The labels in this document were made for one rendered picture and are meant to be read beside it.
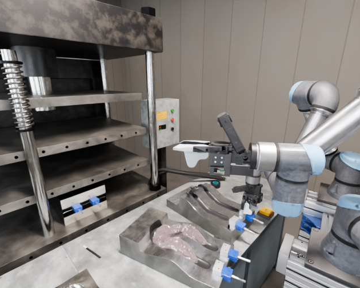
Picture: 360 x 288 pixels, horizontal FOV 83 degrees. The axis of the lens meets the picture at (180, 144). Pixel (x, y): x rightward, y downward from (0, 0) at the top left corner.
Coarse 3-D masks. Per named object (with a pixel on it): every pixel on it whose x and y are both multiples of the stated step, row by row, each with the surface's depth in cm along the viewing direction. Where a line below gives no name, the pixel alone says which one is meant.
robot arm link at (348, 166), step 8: (344, 152) 106; (352, 152) 106; (336, 160) 107; (344, 160) 102; (352, 160) 99; (336, 168) 106; (344, 168) 102; (352, 168) 100; (336, 176) 107; (344, 176) 103; (352, 176) 100
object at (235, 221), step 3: (234, 216) 112; (231, 219) 109; (234, 219) 109; (237, 219) 109; (231, 222) 109; (234, 222) 107; (237, 222) 109; (240, 222) 109; (234, 225) 108; (237, 225) 107; (240, 225) 107; (243, 225) 107; (237, 228) 107; (240, 228) 106; (243, 228) 106; (246, 228) 106; (249, 231) 104; (252, 231) 104
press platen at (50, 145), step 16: (48, 128) 150; (64, 128) 150; (80, 128) 150; (96, 128) 150; (112, 128) 150; (128, 128) 150; (144, 128) 152; (0, 144) 113; (16, 144) 113; (48, 144) 113; (64, 144) 115; (80, 144) 121; (96, 144) 128; (0, 160) 96; (16, 160) 101
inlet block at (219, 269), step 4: (216, 260) 89; (216, 264) 87; (220, 264) 87; (224, 264) 88; (216, 268) 85; (220, 268) 85; (224, 268) 86; (228, 268) 86; (216, 272) 85; (220, 272) 84; (224, 272) 85; (228, 272) 85; (232, 272) 85; (220, 276) 84; (224, 276) 84; (228, 276) 83; (232, 276) 84; (236, 276) 84; (228, 280) 83; (240, 280) 83; (244, 280) 82
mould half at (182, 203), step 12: (180, 192) 147; (204, 192) 134; (216, 192) 137; (168, 204) 139; (180, 204) 129; (192, 204) 123; (216, 204) 128; (228, 204) 128; (240, 204) 128; (192, 216) 124; (204, 216) 117; (228, 216) 116; (240, 216) 116; (204, 228) 118; (216, 228) 112; (228, 240) 107
